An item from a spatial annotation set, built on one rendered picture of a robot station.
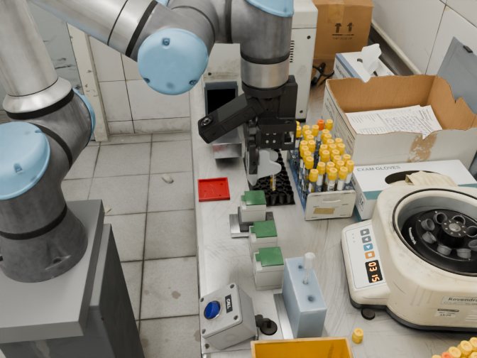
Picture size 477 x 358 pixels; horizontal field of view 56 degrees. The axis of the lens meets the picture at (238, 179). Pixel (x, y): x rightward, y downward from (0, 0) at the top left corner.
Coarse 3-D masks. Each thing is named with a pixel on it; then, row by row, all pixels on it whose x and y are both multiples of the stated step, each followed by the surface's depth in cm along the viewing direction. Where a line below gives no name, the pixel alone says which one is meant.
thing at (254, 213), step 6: (240, 198) 88; (240, 204) 89; (240, 210) 90; (246, 210) 86; (252, 210) 86; (258, 210) 86; (264, 210) 86; (246, 216) 87; (252, 216) 87; (258, 216) 87; (264, 216) 87
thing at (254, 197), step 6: (246, 192) 87; (252, 192) 87; (258, 192) 87; (246, 198) 86; (252, 198) 86; (258, 198) 86; (264, 198) 86; (246, 204) 85; (252, 204) 85; (258, 204) 85; (264, 204) 85
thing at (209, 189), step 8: (200, 184) 102; (208, 184) 102; (216, 184) 102; (224, 184) 102; (200, 192) 99; (208, 192) 99; (216, 192) 99; (224, 192) 99; (200, 200) 97; (208, 200) 97
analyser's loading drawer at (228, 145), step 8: (224, 136) 109; (232, 136) 109; (216, 144) 103; (224, 144) 104; (232, 144) 104; (240, 144) 104; (216, 152) 105; (224, 152) 105; (232, 152) 105; (240, 152) 106
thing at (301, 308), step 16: (288, 272) 71; (304, 272) 70; (288, 288) 72; (304, 288) 68; (320, 288) 68; (288, 304) 73; (304, 304) 66; (320, 304) 66; (288, 320) 74; (304, 320) 66; (320, 320) 67; (288, 336) 72; (304, 336) 69; (320, 336) 70
